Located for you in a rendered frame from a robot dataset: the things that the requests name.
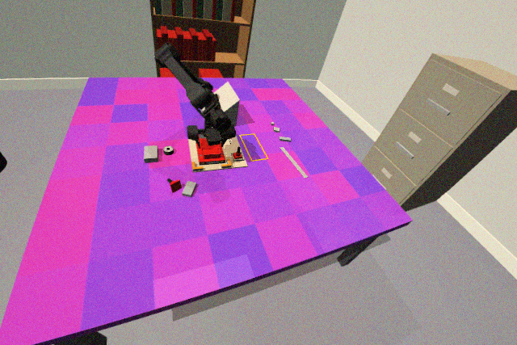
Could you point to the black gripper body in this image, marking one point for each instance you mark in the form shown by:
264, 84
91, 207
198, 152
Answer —
193, 131

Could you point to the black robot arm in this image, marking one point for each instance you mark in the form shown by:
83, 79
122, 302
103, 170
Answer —
198, 91

